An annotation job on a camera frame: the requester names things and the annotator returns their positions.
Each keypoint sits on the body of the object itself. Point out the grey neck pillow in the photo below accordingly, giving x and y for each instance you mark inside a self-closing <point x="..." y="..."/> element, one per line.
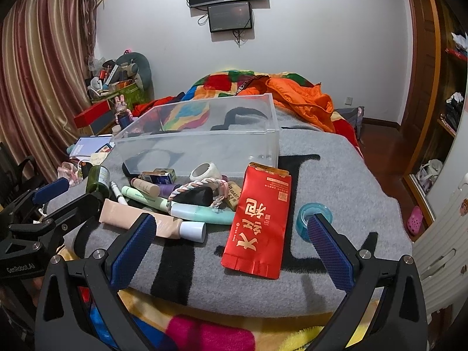
<point x="140" y="65"/>

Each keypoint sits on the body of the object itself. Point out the small black monitor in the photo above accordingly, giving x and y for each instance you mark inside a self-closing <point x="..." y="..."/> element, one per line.
<point x="230" y="16"/>

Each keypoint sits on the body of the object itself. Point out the red bedsheet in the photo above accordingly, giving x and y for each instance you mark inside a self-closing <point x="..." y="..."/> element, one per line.
<point x="347" y="128"/>

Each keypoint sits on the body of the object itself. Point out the clear plastic bin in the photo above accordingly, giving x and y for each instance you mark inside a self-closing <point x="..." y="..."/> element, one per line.
<point x="204" y="146"/>

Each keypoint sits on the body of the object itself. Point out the white bag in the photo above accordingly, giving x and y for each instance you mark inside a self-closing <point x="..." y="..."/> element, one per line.
<point x="429" y="172"/>

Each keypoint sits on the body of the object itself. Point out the green patterned box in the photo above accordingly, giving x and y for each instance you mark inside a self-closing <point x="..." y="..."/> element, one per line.
<point x="128" y="93"/>

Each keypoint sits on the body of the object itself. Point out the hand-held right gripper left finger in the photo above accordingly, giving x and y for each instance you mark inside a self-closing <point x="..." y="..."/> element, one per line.
<point x="133" y="248"/>

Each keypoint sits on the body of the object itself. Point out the red paper packet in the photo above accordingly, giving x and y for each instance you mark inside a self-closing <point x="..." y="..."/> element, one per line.
<point x="256" y="226"/>

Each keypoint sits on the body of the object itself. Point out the white tape roll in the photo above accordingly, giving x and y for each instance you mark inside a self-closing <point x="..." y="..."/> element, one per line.
<point x="212" y="172"/>

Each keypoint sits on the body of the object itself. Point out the white pen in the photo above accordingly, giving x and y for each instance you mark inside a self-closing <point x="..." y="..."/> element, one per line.
<point x="119" y="192"/>

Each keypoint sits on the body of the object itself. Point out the small blue box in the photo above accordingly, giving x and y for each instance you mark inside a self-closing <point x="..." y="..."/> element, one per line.
<point x="164" y="179"/>

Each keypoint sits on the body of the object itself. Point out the beige cosmetic tube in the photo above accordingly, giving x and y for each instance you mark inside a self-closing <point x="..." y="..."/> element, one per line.
<point x="117" y="214"/>

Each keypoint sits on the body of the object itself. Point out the striped red gold curtain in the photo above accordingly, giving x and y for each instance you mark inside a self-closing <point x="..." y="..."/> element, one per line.
<point x="36" y="80"/>

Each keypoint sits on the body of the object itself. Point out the dark blue bottle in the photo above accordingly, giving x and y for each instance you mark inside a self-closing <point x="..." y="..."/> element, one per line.
<point x="124" y="120"/>

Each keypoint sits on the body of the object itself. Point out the mint green tube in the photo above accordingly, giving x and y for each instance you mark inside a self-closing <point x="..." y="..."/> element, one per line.
<point x="142" y="195"/>

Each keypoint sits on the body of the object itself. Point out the teal tape roll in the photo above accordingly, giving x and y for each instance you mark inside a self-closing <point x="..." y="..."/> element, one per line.
<point x="303" y="214"/>

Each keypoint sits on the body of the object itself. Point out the pink cloth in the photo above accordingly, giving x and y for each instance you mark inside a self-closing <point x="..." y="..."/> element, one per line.
<point x="67" y="172"/>

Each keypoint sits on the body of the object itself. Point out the wooden bedside cabinet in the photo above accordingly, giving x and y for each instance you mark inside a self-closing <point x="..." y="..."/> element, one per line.
<point x="104" y="122"/>

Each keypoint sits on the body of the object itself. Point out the pink bunny toy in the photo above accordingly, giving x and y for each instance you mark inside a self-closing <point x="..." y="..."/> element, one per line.
<point x="122" y="106"/>

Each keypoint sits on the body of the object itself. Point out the wooden wardrobe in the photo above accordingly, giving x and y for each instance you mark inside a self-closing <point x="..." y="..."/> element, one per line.
<point x="427" y="80"/>

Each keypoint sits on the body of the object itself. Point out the black wedge block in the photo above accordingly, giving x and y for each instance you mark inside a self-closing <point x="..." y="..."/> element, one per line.
<point x="193" y="195"/>

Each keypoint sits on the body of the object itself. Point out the colourful patchwork quilt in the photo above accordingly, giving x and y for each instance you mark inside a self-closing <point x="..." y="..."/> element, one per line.
<point x="219" y="82"/>

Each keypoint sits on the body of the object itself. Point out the black chair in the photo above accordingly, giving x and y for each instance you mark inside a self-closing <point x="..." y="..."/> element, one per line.
<point x="18" y="168"/>

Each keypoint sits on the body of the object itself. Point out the red garment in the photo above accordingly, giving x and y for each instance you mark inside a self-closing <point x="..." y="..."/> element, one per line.
<point x="157" y="104"/>

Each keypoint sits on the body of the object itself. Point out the pink slipper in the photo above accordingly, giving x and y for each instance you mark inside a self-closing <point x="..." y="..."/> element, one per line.
<point x="415" y="221"/>

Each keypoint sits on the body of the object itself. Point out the white slatted furniture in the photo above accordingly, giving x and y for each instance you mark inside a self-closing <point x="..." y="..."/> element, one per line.
<point x="446" y="245"/>

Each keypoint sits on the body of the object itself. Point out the dark green spray bottle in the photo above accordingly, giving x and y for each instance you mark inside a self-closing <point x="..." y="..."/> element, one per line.
<point x="98" y="179"/>

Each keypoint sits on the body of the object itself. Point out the pale teal tube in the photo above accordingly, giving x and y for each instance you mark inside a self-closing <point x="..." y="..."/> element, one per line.
<point x="204" y="214"/>

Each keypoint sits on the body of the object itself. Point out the white wall socket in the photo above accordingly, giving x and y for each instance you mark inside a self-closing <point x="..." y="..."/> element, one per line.
<point x="349" y="100"/>

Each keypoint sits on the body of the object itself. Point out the orange puffer jacket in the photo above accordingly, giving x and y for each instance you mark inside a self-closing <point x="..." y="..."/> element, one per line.
<point x="299" y="98"/>

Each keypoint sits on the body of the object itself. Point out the beige concealer stick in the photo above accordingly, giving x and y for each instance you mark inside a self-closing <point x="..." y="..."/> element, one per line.
<point x="146" y="187"/>

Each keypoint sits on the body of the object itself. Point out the cartoon fleece blanket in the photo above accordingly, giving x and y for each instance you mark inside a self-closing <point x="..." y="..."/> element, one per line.
<point x="219" y="332"/>

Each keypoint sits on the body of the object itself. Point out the pale blue notebook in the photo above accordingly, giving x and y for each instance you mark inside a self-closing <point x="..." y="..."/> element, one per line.
<point x="86" y="148"/>

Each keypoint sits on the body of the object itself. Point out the tan eraser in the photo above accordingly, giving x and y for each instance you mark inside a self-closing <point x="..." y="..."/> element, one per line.
<point x="234" y="193"/>

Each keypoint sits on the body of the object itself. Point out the grey purple bag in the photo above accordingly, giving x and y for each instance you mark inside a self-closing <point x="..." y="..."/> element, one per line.
<point x="351" y="117"/>

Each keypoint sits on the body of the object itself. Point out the red flat box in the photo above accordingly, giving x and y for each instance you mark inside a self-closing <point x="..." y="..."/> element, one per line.
<point x="91" y="115"/>

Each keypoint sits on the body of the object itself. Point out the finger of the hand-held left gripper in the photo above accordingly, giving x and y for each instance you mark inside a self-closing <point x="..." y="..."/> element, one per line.
<point x="80" y="208"/>
<point x="51" y="188"/>

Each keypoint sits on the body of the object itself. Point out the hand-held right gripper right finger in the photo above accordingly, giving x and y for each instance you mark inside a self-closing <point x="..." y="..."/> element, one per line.
<point x="329" y="252"/>

